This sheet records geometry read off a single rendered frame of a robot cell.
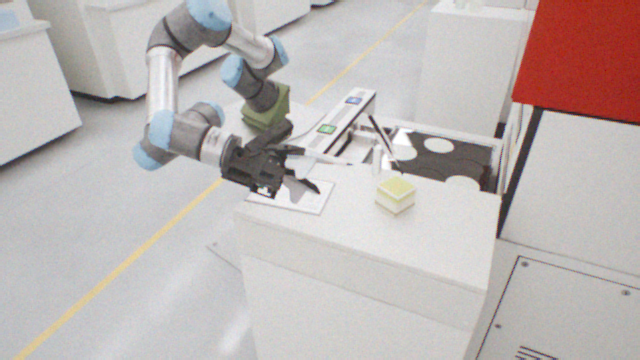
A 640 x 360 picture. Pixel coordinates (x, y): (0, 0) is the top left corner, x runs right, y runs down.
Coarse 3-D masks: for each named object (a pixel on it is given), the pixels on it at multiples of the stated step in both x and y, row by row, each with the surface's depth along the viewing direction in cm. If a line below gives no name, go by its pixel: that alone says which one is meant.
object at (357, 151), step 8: (352, 144) 145; (360, 144) 145; (368, 144) 145; (376, 144) 149; (344, 152) 140; (352, 152) 140; (360, 152) 140; (368, 152) 141; (352, 160) 136; (360, 160) 136
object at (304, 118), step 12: (228, 108) 184; (240, 108) 184; (300, 108) 183; (228, 120) 174; (240, 120) 174; (300, 120) 174; (312, 120) 174; (240, 132) 165; (252, 132) 165; (300, 132) 165
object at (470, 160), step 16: (400, 128) 150; (400, 144) 141; (416, 144) 141; (464, 144) 141; (480, 144) 141; (384, 160) 132; (400, 160) 132; (416, 160) 132; (432, 160) 133; (448, 160) 133; (464, 160) 133; (480, 160) 132; (416, 176) 125; (432, 176) 125; (448, 176) 125; (464, 176) 125; (480, 176) 125
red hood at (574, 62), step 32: (544, 0) 79; (576, 0) 77; (608, 0) 75; (544, 32) 82; (576, 32) 80; (608, 32) 78; (544, 64) 85; (576, 64) 83; (608, 64) 80; (512, 96) 92; (544, 96) 89; (576, 96) 86; (608, 96) 84
